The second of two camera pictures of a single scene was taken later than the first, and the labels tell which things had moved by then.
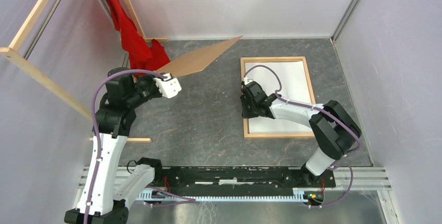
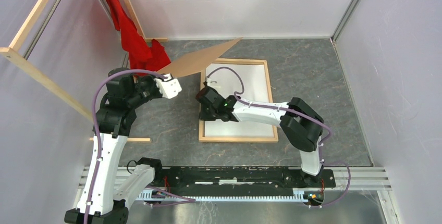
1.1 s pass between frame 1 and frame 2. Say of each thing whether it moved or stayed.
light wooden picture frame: moved
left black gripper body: stayed
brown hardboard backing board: stayed
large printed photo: moved
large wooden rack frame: stayed
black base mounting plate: stayed
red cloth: stayed
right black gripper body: moved
